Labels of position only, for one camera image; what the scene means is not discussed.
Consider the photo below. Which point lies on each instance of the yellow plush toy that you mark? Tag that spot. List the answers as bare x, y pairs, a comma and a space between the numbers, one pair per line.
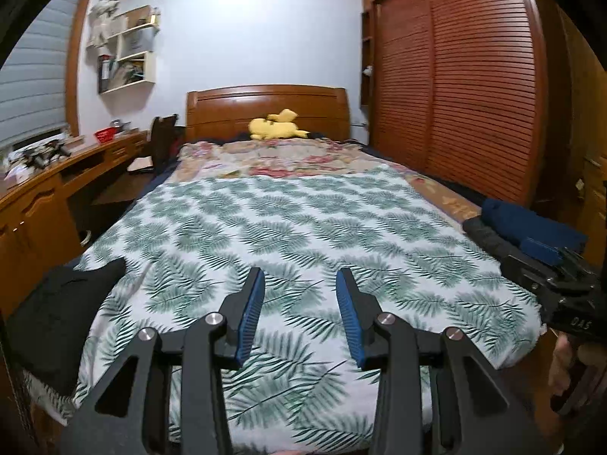
272, 128

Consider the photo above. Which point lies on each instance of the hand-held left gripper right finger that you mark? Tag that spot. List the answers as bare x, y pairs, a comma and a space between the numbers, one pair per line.
351, 317

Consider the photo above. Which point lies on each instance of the wooden louvred wardrobe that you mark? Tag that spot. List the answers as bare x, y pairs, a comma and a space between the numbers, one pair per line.
464, 80

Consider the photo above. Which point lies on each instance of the black gadgets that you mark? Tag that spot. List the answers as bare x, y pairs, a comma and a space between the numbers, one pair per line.
47, 154

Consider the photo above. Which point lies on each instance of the wooden desk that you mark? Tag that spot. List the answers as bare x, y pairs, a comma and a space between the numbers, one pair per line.
33, 218

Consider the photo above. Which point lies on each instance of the person's right hand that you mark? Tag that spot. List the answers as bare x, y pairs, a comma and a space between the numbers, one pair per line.
562, 365

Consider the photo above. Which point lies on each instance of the tied beige curtain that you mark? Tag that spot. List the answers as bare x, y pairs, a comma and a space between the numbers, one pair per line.
106, 9

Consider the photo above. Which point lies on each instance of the white wall shelf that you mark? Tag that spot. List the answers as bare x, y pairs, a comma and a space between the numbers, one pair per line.
137, 71

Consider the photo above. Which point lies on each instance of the floral quilt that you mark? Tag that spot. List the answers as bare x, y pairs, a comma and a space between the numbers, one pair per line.
284, 161

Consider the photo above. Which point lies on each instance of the black garment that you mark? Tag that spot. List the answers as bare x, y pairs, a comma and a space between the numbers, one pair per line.
61, 317

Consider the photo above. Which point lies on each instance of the wooden bed headboard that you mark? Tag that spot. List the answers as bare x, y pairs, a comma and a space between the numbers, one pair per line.
227, 109

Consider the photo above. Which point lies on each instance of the dark padded garment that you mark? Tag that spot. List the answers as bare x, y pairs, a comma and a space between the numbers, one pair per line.
488, 241

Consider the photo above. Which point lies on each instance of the dark wooden chair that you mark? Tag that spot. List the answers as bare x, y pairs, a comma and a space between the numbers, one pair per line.
163, 142

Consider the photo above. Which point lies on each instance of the dark blue suit jacket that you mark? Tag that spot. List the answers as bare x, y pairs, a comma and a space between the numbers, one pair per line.
526, 222

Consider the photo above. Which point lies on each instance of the red basket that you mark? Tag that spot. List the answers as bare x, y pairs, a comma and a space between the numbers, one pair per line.
105, 135

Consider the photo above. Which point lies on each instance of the grey window blind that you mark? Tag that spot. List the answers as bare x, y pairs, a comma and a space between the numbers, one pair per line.
33, 80

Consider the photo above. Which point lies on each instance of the leaf print blanket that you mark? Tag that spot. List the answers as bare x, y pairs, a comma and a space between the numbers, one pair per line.
303, 227

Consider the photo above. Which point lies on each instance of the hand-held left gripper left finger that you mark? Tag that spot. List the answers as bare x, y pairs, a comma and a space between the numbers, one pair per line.
251, 313

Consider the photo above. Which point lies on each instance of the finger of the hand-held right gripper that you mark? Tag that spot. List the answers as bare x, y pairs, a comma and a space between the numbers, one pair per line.
531, 272
545, 251

